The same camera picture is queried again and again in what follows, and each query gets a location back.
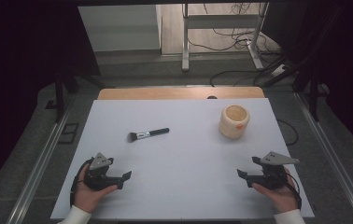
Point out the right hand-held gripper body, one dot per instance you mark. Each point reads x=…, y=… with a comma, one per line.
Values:
x=272, y=177

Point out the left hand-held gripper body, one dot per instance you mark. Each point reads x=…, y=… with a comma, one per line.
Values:
x=98, y=180

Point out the cream ceramic cup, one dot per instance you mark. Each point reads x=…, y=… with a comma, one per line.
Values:
x=229, y=129

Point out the black makeup brush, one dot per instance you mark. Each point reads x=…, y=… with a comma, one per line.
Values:
x=159, y=131

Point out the person's left hand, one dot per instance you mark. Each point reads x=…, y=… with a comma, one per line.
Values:
x=86, y=197

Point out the person's right hand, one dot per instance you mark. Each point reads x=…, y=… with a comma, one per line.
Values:
x=282, y=197

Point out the black floor plate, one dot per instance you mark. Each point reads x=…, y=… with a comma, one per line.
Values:
x=68, y=133

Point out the white table mat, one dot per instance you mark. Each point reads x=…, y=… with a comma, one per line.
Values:
x=180, y=161

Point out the black metal stand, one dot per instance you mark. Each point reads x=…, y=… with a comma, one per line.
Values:
x=60, y=93
x=314, y=93

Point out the wooden table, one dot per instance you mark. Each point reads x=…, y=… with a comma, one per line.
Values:
x=165, y=92

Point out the white power strip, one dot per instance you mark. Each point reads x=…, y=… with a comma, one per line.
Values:
x=279, y=70

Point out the white cabinet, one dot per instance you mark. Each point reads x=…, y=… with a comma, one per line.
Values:
x=121, y=28

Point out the aluminium rail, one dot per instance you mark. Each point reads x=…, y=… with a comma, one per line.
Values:
x=336, y=161
x=40, y=168

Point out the white metal stand frame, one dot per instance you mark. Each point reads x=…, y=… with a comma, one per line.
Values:
x=185, y=37

